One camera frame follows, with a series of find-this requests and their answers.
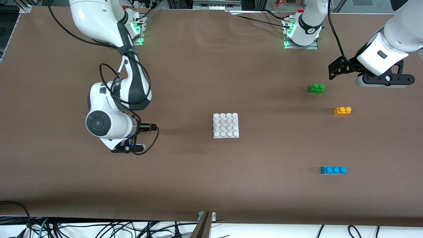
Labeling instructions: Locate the white studded base plate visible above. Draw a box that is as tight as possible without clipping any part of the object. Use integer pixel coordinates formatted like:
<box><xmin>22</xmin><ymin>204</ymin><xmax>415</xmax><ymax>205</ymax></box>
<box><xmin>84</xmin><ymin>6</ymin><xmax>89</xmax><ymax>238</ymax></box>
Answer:
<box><xmin>212</xmin><ymin>113</ymin><xmax>240</xmax><ymax>139</ymax></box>

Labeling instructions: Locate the green two-stud block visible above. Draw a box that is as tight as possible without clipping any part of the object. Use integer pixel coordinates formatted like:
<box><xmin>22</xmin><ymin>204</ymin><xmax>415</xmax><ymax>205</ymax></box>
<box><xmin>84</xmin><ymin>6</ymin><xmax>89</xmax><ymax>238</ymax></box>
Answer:
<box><xmin>308</xmin><ymin>83</ymin><xmax>326</xmax><ymax>95</ymax></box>

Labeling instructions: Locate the blue three-stud block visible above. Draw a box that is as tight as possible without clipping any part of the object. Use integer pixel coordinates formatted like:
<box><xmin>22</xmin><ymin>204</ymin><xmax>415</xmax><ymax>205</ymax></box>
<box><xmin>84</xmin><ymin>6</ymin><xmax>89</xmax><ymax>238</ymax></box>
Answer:
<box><xmin>320</xmin><ymin>166</ymin><xmax>348</xmax><ymax>175</ymax></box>

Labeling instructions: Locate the colourful small parts pile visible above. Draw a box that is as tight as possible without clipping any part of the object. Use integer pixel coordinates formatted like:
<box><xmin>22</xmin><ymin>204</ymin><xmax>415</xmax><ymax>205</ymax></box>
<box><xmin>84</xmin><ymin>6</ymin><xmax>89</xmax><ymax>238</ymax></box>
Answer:
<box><xmin>273</xmin><ymin>0</ymin><xmax>298</xmax><ymax>9</ymax></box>

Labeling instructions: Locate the brown table cover sheet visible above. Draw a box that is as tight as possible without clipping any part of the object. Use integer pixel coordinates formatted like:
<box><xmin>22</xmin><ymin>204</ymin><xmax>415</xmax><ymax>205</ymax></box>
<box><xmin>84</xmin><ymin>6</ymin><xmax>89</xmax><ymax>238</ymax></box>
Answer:
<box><xmin>0</xmin><ymin>6</ymin><xmax>423</xmax><ymax>228</ymax></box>

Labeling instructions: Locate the white power strip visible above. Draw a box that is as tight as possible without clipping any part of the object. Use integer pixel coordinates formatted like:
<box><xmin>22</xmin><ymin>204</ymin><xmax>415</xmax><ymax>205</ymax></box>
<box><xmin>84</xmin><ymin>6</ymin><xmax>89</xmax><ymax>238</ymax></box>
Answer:
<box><xmin>193</xmin><ymin>0</ymin><xmax>242</xmax><ymax>10</ymax></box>

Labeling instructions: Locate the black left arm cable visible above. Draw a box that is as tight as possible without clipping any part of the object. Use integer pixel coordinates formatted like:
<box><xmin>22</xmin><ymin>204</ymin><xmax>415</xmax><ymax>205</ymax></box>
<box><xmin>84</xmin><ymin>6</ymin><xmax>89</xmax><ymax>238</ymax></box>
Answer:
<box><xmin>327</xmin><ymin>0</ymin><xmax>359</xmax><ymax>71</ymax></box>

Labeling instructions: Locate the black table cable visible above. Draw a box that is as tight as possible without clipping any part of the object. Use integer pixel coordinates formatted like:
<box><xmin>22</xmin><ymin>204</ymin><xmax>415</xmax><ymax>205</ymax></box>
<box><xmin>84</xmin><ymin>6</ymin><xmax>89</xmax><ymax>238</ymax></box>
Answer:
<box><xmin>231</xmin><ymin>13</ymin><xmax>293</xmax><ymax>28</ymax></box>
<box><xmin>263</xmin><ymin>9</ymin><xmax>294</xmax><ymax>21</ymax></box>

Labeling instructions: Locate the aluminium camera post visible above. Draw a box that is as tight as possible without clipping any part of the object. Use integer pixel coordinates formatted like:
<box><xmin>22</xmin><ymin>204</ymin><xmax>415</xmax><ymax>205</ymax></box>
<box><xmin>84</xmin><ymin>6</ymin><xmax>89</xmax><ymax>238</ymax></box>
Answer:
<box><xmin>190</xmin><ymin>212</ymin><xmax>217</xmax><ymax>238</ymax></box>

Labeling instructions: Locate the teal floor cable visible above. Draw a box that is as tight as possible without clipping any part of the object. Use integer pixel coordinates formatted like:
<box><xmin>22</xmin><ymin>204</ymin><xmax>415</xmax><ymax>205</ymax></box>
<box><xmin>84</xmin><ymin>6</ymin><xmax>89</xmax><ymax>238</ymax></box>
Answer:
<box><xmin>37</xmin><ymin>217</ymin><xmax>51</xmax><ymax>238</ymax></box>

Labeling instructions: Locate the black looped floor cable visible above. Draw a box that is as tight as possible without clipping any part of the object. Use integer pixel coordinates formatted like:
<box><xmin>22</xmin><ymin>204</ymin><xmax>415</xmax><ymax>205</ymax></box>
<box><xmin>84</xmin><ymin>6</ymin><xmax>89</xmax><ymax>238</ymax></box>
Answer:
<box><xmin>0</xmin><ymin>200</ymin><xmax>32</xmax><ymax>238</ymax></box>

